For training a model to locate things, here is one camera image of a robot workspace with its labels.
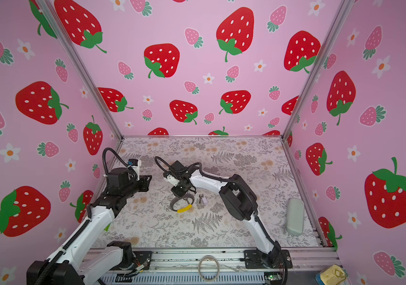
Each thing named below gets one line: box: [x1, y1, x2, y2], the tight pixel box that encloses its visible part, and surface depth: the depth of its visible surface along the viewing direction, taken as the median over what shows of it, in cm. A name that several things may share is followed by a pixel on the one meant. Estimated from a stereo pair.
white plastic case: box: [285, 197, 305, 237], surface depth 85 cm
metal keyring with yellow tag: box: [169, 191, 195, 214], surface depth 92 cm
